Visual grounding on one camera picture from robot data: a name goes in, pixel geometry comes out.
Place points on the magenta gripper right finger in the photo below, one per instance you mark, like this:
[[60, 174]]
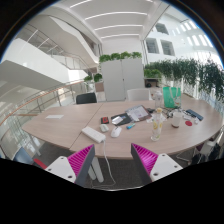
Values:
[[152, 166]]

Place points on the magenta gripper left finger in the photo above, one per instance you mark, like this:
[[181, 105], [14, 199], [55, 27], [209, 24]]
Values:
[[75, 167]]

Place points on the clear lemon print glass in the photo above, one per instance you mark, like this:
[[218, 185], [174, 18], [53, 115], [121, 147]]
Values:
[[157, 124]]

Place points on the blue marker pen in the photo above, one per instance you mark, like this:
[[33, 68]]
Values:
[[130, 126]]

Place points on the white earbuds case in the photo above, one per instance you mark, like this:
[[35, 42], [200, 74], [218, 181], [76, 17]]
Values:
[[104, 128]]

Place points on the white computer mouse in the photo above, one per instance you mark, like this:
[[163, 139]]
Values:
[[116, 132]]

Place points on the white paper cup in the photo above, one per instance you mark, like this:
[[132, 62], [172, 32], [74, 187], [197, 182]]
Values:
[[177, 116]]

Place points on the red round lid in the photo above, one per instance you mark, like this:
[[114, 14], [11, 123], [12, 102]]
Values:
[[188, 123]]

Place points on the black red small box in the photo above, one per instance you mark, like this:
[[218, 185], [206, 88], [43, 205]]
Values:
[[104, 120]]

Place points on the black wallet case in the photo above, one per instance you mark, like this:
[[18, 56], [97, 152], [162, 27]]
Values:
[[120, 119]]

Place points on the white paper sheet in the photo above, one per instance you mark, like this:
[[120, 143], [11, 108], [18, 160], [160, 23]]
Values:
[[54, 116]]

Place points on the black office chair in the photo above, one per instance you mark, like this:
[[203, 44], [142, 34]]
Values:
[[86, 98]]

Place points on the clear plastic bottle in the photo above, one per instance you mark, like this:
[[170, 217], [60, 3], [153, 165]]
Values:
[[158, 99]]

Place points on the green shopping bag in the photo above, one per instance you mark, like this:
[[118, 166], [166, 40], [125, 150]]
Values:
[[172, 97]]

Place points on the white cabinet with plants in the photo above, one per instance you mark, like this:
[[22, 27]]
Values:
[[120, 73]]

